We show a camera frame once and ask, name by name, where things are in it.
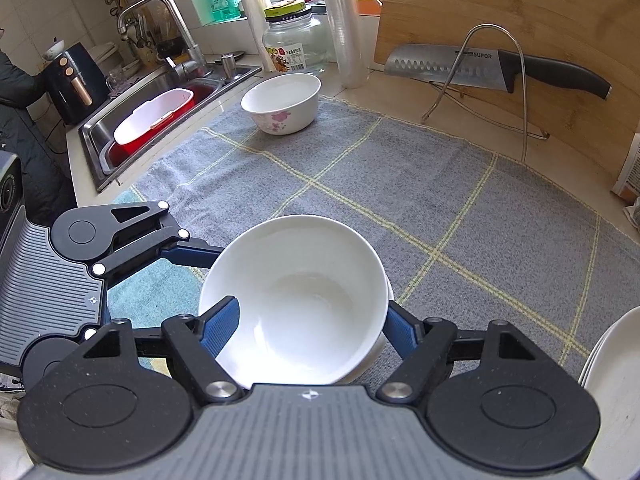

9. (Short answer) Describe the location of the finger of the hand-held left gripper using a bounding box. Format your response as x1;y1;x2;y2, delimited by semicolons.
92;201;226;278

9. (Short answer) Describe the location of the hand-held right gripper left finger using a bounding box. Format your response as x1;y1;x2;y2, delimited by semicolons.
80;296;244;406

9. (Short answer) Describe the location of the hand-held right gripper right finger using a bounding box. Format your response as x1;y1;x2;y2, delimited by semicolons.
376;301;546;405

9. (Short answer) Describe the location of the plain white bowl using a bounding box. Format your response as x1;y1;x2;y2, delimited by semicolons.
199;215;391;388

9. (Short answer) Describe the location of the grey checked cloth mat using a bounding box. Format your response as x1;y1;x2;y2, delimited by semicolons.
107;95;640;396

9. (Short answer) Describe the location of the stainless steel sink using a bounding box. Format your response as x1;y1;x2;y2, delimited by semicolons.
77;62;263;193

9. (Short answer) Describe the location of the red wash basin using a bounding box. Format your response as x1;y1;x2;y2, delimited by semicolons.
107;85;222;168

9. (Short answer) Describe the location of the person's dark jacket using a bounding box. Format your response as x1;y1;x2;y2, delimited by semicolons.
0;50;76;231

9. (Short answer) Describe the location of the black air fryer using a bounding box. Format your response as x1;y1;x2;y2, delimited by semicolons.
42;42;108;126

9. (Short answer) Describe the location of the glass jar yellow-green lid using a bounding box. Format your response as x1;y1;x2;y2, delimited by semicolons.
262;1;330;77

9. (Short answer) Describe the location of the white plastic bag roll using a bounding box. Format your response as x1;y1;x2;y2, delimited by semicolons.
230;0;271;73

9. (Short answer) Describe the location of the metal faucet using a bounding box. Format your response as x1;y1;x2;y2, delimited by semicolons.
116;0;207;81

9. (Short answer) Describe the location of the clear plastic film roll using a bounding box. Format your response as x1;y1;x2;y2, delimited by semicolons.
316;0;368;89

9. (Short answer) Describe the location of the red and white packet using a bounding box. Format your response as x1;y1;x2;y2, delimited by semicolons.
612;132;640;201

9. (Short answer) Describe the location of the bamboo cutting board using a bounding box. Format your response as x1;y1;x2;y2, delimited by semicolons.
372;0;640;196

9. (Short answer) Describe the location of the black handled kitchen knife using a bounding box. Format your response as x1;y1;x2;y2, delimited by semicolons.
384;44;612;101

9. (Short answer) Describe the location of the metal wire rack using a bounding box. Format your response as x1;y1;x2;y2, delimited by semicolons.
420;24;550;163

